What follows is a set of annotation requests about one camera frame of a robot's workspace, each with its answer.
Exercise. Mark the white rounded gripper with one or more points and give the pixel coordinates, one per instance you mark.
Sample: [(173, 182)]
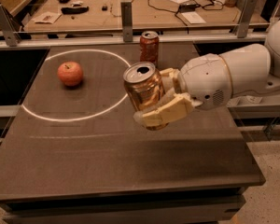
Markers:
[(204, 80)]

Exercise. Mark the orange patterned soda can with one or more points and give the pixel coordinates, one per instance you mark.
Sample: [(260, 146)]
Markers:
[(142, 82)]

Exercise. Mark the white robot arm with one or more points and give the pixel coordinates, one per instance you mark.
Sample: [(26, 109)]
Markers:
[(254, 69)]

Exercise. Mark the red soda can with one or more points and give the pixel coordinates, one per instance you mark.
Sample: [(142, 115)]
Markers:
[(149, 47)]

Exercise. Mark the white paper card right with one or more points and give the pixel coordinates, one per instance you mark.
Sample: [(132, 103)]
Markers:
[(193, 17)]

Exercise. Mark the white paper card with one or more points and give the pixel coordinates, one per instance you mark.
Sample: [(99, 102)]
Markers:
[(47, 18), (193, 17)]

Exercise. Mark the black power adapter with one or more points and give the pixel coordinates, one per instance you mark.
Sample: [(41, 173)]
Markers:
[(187, 7)]

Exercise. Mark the red apple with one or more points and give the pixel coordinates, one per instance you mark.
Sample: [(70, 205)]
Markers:
[(70, 73)]

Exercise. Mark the wooden background desk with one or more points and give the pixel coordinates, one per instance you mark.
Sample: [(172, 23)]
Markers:
[(147, 15)]

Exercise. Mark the black device on desk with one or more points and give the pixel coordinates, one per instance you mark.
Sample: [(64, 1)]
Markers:
[(74, 10)]

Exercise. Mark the white paper card left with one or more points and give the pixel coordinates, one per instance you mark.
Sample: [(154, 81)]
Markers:
[(47, 18)]

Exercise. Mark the right metal rail bracket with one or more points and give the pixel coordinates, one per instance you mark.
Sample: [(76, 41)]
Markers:
[(245, 18)]

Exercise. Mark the metal rail bracket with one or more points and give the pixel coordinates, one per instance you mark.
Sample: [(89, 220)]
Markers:
[(127, 20), (245, 18), (9, 27)]

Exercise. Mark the middle metal rail bracket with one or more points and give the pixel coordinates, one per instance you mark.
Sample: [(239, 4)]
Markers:
[(127, 20)]

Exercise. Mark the left metal rail bracket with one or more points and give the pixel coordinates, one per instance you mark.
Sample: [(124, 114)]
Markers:
[(9, 27)]

